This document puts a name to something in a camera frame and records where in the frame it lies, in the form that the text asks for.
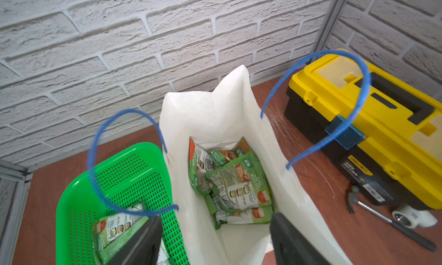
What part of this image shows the green plastic basket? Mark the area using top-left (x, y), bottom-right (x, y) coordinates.
top-left (56, 143), bottom-right (173, 265)

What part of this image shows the yellow black toolbox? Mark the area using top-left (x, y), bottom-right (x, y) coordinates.
top-left (285, 54), bottom-right (442, 210)

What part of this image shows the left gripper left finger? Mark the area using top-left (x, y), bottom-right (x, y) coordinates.
top-left (108, 215), bottom-right (163, 265)

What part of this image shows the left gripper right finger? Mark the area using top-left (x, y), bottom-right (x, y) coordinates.
top-left (269, 213), bottom-right (328, 265)

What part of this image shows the yellow corn soup packet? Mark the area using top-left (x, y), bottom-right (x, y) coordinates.
top-left (214, 206), bottom-right (274, 230)

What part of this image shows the green packet red label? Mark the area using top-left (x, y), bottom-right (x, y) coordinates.
top-left (92, 213), bottom-right (141, 253)

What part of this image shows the green soup packet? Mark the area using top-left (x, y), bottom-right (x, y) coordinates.
top-left (188, 137), bottom-right (215, 196)

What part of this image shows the white blue checkered paper bag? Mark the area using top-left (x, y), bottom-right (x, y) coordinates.
top-left (156, 66), bottom-right (350, 265)

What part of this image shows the green packet at basket top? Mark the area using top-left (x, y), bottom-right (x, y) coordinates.
top-left (94, 217), bottom-right (172, 265)

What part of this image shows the green packet with ham picture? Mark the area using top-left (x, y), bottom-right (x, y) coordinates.
top-left (206, 152), bottom-right (273, 214)

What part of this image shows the small hammer black handle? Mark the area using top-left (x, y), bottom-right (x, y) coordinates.
top-left (346, 186), bottom-right (437, 252)

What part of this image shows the white pvc pipe fitting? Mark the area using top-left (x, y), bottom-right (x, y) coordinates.
top-left (391, 205), bottom-right (438, 229)

